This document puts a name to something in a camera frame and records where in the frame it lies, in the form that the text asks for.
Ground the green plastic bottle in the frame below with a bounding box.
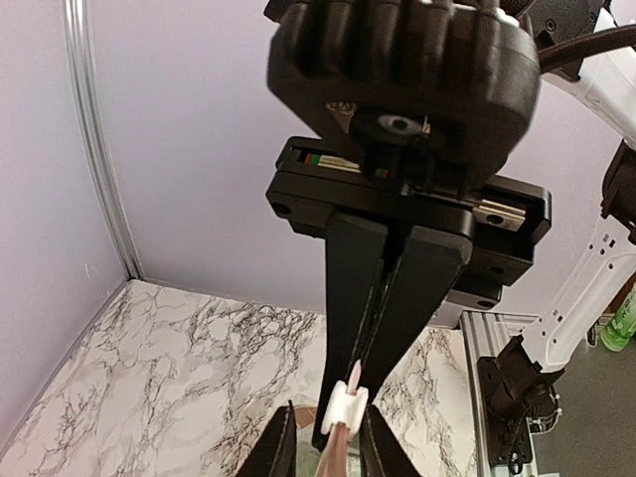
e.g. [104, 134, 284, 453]
[600, 286, 635, 352]

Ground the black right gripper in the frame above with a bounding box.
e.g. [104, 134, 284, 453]
[264, 1, 550, 322]

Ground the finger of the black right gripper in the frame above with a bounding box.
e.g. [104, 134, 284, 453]
[360, 227, 471, 400]
[312, 213, 388, 450]

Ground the aluminium front frame rail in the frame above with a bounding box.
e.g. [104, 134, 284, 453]
[460, 310, 539, 476]

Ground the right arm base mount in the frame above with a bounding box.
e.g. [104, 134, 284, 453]
[477, 335, 562, 476]

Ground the white zipper slider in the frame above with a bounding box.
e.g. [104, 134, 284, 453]
[320, 381, 369, 439]

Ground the right aluminium corner post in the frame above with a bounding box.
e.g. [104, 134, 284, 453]
[62, 0, 143, 279]

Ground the clear zip top bag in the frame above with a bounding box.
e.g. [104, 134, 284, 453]
[312, 360, 367, 477]

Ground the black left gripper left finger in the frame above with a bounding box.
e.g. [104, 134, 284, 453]
[240, 400, 297, 477]

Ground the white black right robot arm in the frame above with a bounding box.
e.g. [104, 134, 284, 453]
[264, 1, 635, 429]

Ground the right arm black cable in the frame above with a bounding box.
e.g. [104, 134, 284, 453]
[536, 24, 636, 71]

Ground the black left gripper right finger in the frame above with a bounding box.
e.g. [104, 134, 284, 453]
[359, 404, 420, 477]

